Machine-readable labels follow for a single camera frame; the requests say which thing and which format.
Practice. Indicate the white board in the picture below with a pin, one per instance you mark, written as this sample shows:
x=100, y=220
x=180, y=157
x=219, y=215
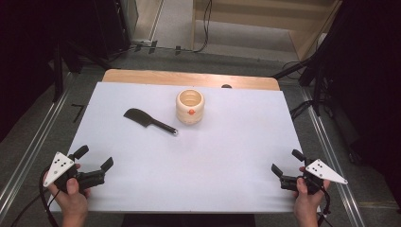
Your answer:
x=205, y=164

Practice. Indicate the person's left hand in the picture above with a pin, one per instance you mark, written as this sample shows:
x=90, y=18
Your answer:
x=73, y=201

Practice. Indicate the cream utensil holder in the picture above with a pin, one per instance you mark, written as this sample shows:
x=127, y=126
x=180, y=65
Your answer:
x=189, y=118

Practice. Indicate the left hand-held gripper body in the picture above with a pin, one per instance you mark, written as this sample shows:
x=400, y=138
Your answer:
x=60, y=165

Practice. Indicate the black curtain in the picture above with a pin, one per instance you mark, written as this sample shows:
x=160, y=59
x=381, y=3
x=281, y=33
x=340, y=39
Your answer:
x=22, y=47
x=369, y=78

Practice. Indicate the wooden shelf unit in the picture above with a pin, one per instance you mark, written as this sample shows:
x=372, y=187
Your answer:
x=252, y=19

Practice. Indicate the black spatula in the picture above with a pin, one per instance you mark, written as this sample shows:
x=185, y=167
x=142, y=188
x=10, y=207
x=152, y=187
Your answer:
x=138, y=116

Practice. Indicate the person's right hand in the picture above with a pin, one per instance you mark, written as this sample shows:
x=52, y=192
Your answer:
x=305, y=203

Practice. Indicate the metal floor rail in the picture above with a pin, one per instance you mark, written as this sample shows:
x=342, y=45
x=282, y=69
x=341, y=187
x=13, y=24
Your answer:
x=331, y=157
x=28, y=148

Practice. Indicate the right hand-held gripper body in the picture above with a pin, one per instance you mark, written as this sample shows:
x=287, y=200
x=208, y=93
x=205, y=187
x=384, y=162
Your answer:
x=324, y=171

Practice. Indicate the wooden table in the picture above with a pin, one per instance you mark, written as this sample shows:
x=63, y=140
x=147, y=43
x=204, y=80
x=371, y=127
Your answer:
x=176, y=78

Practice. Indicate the dark cabinet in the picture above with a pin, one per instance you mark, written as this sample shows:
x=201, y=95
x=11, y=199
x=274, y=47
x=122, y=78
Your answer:
x=110, y=25

